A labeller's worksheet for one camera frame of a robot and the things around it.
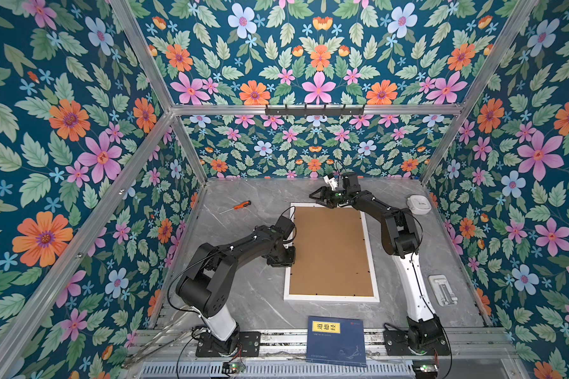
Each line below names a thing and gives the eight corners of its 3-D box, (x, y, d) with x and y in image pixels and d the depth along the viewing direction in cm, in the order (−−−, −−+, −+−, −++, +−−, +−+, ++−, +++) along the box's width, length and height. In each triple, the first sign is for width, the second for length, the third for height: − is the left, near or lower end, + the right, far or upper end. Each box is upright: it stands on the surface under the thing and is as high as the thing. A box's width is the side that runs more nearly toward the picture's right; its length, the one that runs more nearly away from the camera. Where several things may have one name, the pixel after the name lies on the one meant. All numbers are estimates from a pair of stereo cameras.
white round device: (409, 214, 109) (413, 208, 105) (404, 200, 114) (407, 194, 110) (429, 214, 109) (433, 208, 105) (423, 200, 114) (427, 194, 110)
